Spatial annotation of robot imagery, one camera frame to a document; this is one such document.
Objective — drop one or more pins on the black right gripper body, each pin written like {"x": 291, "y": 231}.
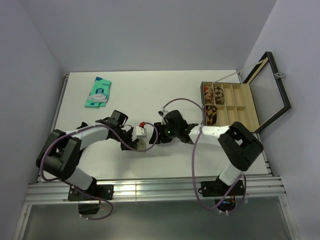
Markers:
{"x": 166, "y": 132}

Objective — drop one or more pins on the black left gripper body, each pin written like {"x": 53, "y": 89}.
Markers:
{"x": 126, "y": 136}

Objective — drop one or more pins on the cream yellow sock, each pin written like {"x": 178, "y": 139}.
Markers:
{"x": 141, "y": 145}

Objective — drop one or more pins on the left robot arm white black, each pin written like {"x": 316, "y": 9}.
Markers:
{"x": 61, "y": 153}

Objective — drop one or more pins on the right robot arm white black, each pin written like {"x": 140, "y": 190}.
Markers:
{"x": 241, "y": 147}

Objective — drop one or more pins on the black blue sock pair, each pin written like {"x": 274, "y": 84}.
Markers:
{"x": 83, "y": 125}

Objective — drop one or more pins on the teal patterned sock pair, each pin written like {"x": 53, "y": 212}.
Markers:
{"x": 99, "y": 94}

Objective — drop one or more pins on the dark checkered rolled sock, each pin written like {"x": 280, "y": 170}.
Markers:
{"x": 211, "y": 115}

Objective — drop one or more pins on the orange brown rolled sock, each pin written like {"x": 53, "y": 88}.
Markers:
{"x": 208, "y": 95}

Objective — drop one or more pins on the brown checkered rolled sock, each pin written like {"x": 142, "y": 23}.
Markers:
{"x": 219, "y": 96}

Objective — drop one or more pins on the black compartment box with lid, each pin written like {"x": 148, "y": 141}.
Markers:
{"x": 257, "y": 102}

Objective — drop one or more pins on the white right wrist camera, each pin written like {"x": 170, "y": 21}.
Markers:
{"x": 162, "y": 112}

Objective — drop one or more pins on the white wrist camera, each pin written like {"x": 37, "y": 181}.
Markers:
{"x": 138, "y": 132}
{"x": 162, "y": 112}

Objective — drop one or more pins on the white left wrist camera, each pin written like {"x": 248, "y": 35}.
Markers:
{"x": 138, "y": 132}

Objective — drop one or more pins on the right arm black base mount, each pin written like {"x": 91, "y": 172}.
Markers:
{"x": 216, "y": 188}

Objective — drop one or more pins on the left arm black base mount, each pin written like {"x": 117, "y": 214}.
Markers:
{"x": 90, "y": 201}

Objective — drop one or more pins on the aluminium frame rail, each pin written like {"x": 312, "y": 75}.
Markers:
{"x": 167, "y": 189}

